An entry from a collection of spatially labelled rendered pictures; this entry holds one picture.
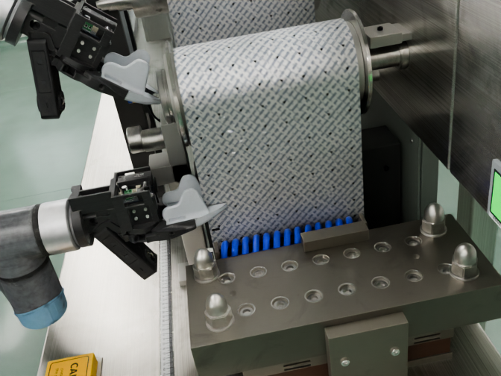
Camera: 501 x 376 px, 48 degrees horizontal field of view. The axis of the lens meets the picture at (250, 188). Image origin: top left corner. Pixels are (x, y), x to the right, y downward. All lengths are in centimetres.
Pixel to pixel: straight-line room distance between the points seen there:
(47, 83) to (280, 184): 35
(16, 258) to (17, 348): 160
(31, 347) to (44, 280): 153
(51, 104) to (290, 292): 41
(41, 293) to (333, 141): 47
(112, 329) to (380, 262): 45
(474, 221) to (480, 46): 56
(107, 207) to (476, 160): 48
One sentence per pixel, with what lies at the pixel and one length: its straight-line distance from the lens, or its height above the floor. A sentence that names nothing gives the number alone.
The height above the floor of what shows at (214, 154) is 118.
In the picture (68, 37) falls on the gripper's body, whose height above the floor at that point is 136.
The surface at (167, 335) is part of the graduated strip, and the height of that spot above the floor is 90.
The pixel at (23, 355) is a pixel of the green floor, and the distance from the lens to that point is 239.
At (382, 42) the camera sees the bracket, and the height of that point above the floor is 128.
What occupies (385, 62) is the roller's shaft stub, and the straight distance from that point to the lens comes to 83.
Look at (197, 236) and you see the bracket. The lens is 94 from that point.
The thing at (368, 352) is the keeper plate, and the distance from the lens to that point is 74.
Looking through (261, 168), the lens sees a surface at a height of 114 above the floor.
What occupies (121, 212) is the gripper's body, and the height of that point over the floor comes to 114.
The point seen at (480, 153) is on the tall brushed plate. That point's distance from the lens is 68.
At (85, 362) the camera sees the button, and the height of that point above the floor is 92.
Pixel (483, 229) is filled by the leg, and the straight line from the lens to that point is 118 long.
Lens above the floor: 154
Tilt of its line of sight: 32 degrees down
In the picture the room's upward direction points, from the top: 9 degrees counter-clockwise
